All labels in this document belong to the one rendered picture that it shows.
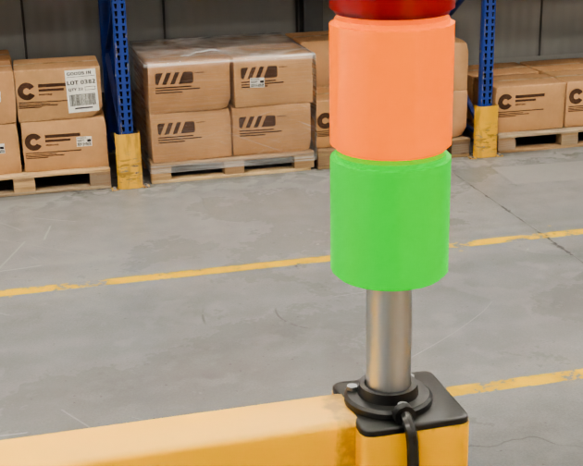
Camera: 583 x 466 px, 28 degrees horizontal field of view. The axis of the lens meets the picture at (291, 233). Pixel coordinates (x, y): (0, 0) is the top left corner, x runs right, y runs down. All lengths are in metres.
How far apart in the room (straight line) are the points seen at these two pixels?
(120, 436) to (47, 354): 5.23
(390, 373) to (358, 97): 0.12
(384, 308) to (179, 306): 5.67
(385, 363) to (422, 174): 0.09
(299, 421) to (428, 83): 0.16
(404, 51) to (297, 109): 7.98
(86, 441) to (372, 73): 0.19
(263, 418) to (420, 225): 0.11
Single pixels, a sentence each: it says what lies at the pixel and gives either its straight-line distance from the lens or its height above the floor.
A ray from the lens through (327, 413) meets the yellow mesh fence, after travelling 0.51.
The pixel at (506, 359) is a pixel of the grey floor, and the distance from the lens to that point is 5.56.
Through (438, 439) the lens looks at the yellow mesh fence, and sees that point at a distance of 0.51.
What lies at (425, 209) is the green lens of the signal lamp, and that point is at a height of 2.20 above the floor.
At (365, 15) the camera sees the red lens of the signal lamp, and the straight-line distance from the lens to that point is 0.45.
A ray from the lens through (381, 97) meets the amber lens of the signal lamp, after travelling 0.45.
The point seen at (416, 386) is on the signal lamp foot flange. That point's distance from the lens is 0.52.
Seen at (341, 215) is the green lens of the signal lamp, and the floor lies 2.19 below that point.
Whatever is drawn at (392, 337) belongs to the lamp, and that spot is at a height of 2.13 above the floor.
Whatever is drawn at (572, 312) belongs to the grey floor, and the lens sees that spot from 6.13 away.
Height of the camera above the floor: 2.34
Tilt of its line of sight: 19 degrees down
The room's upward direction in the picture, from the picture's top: 1 degrees counter-clockwise
